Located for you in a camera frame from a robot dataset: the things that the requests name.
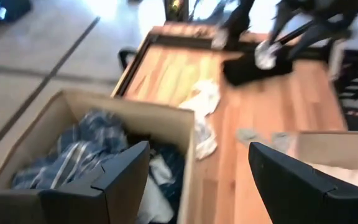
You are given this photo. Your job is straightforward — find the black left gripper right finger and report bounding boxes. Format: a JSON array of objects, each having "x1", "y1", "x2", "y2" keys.
[{"x1": 248, "y1": 141, "x2": 358, "y2": 224}]

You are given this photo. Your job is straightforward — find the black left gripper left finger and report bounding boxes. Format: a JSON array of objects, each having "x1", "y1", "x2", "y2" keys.
[{"x1": 0, "y1": 141, "x2": 150, "y2": 224}]

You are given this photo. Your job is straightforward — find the blue plaid garment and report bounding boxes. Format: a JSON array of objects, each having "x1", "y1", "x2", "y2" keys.
[{"x1": 11, "y1": 108, "x2": 130, "y2": 190}]

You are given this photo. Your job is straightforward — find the white shirt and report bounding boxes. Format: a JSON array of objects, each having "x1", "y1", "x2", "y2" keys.
[{"x1": 309, "y1": 161, "x2": 358, "y2": 194}]

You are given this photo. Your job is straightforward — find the white grey strapped garment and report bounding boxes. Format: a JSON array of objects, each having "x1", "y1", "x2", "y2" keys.
[{"x1": 135, "y1": 154, "x2": 175, "y2": 224}]

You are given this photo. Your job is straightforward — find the navy dotted garment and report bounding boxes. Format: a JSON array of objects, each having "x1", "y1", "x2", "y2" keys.
[{"x1": 126, "y1": 133, "x2": 186, "y2": 224}]

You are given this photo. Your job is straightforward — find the white navy striped garment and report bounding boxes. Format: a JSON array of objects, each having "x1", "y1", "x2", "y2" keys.
[{"x1": 178, "y1": 79, "x2": 222, "y2": 160}]

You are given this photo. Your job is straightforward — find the beige fabric storage bin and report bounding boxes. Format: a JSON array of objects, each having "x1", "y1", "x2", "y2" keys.
[
  {"x1": 290, "y1": 130, "x2": 358, "y2": 194},
  {"x1": 0, "y1": 88, "x2": 197, "y2": 224}
]

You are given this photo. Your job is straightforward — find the grey sock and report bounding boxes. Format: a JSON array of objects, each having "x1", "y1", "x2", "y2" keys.
[{"x1": 235, "y1": 128, "x2": 295, "y2": 152}]

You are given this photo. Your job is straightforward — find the black equipment box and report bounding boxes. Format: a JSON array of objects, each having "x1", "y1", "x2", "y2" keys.
[{"x1": 0, "y1": 0, "x2": 32, "y2": 27}]

